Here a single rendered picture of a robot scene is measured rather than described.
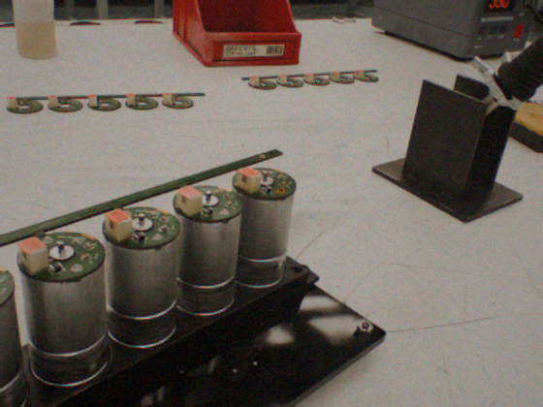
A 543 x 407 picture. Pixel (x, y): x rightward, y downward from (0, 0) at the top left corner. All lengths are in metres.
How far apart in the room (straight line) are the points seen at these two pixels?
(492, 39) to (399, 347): 0.53
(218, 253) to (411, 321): 0.10
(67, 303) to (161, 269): 0.03
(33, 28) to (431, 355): 0.44
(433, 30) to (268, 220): 0.53
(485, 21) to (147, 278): 0.58
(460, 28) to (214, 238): 0.54
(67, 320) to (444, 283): 0.19
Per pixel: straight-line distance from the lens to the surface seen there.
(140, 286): 0.20
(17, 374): 0.19
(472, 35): 0.71
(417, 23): 0.75
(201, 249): 0.21
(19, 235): 0.20
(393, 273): 0.31
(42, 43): 0.59
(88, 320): 0.19
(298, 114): 0.48
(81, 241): 0.19
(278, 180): 0.24
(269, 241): 0.23
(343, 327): 0.25
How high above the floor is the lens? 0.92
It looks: 29 degrees down
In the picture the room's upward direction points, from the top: 6 degrees clockwise
